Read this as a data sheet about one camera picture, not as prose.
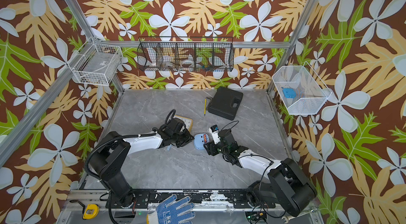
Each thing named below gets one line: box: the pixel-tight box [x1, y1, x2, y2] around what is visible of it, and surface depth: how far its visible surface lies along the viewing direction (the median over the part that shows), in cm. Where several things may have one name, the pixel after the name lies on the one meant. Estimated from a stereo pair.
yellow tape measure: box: [82, 203, 100, 220], surface depth 71 cm
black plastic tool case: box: [206, 86, 244, 121], surface depth 107 cm
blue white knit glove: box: [148, 194, 196, 224], surface depth 72 cm
